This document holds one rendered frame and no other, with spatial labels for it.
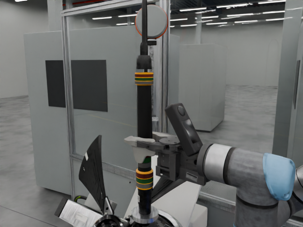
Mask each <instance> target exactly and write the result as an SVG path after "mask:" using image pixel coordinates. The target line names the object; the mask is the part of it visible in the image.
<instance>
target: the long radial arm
mask: <svg viewBox="0 0 303 227"><path fill-rule="evenodd" d="M102 216H104V215H102V214H99V213H98V212H96V211H94V210H92V209H90V208H88V207H86V206H84V205H82V204H79V203H76V202H74V201H72V200H68V201H67V203H66V205H65V207H64V209H63V211H62V213H61V215H60V217H59V218H61V219H63V220H64V221H66V222H68V223H70V224H71V225H73V226H75V227H92V226H93V224H94V223H95V222H96V221H97V220H98V219H99V218H100V217H102Z"/></svg>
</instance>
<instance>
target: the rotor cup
mask: <svg viewBox="0 0 303 227"><path fill-rule="evenodd" d="M122 219H123V218H122ZM122 219H121V217H118V216H116V215H113V214H108V215H104V216H102V217H100V218H99V219H98V220H97V221H96V222H95V223H94V224H93V226H92V227H133V224H130V218H127V219H124V220H126V221H127V222H126V221H123V220H122ZM135 227H142V226H141V225H140V223H137V224H136V225H135Z"/></svg>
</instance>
